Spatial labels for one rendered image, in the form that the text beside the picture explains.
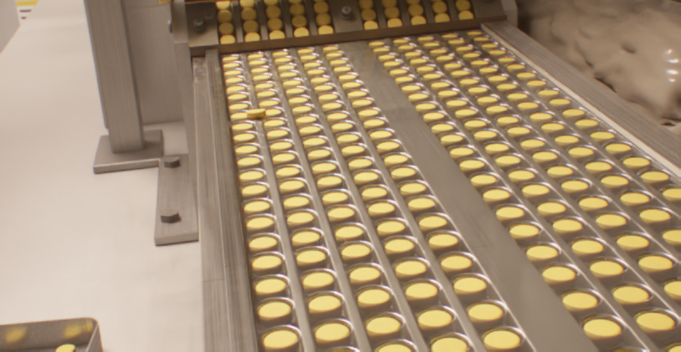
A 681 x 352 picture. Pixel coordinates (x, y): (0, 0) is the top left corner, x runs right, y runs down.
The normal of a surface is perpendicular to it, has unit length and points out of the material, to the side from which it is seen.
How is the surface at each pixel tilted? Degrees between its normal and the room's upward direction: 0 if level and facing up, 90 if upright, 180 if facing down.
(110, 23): 90
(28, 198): 0
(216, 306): 0
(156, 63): 90
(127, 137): 90
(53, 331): 90
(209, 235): 0
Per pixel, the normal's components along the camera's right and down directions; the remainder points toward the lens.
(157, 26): 0.15, 0.33
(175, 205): -0.07, -0.94
